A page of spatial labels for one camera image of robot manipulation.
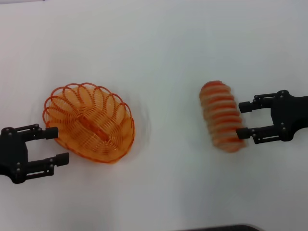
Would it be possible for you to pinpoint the long striped bread loaf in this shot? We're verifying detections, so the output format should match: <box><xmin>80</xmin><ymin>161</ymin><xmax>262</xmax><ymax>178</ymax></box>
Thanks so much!
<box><xmin>199</xmin><ymin>80</ymin><xmax>247</xmax><ymax>154</ymax></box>

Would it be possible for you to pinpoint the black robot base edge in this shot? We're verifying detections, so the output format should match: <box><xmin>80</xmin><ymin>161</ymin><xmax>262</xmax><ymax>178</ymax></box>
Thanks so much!
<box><xmin>184</xmin><ymin>223</ymin><xmax>263</xmax><ymax>231</ymax></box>

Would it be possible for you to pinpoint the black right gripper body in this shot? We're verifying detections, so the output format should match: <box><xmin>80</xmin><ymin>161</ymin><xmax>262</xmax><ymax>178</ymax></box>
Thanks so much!
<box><xmin>269</xmin><ymin>90</ymin><xmax>308</xmax><ymax>142</ymax></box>

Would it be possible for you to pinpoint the orange plastic wire basket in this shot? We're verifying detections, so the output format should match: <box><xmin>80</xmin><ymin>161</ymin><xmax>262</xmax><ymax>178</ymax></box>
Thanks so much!
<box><xmin>42</xmin><ymin>82</ymin><xmax>136</xmax><ymax>165</ymax></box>

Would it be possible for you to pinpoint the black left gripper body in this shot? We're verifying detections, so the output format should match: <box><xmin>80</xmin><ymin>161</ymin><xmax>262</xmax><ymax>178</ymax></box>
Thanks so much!
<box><xmin>0</xmin><ymin>127</ymin><xmax>30</xmax><ymax>185</ymax></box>

